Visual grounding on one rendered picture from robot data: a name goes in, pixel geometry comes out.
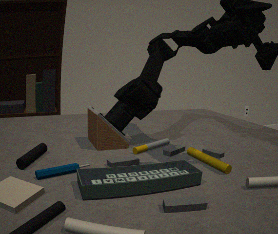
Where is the blue hexagonal rod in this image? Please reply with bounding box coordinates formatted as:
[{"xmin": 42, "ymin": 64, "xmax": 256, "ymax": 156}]
[{"xmin": 35, "ymin": 163, "xmax": 90, "ymax": 180}]

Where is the beige cylinder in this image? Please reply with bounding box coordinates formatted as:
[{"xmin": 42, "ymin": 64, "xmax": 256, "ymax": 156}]
[
  {"xmin": 245, "ymin": 176, "xmax": 278, "ymax": 189},
  {"xmin": 64, "ymin": 217, "xmax": 145, "ymax": 234}
]

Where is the black cylinder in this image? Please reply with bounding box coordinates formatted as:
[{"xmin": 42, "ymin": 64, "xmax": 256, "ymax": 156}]
[
  {"xmin": 9, "ymin": 201, "xmax": 66, "ymax": 234},
  {"xmin": 16, "ymin": 143, "xmax": 47, "ymax": 170}
]

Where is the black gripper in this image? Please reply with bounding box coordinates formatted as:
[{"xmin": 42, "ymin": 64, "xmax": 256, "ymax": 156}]
[{"xmin": 220, "ymin": 0, "xmax": 278, "ymax": 70}]

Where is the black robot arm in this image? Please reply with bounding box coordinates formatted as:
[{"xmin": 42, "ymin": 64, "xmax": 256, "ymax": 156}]
[{"xmin": 103, "ymin": 11, "xmax": 266, "ymax": 136}]

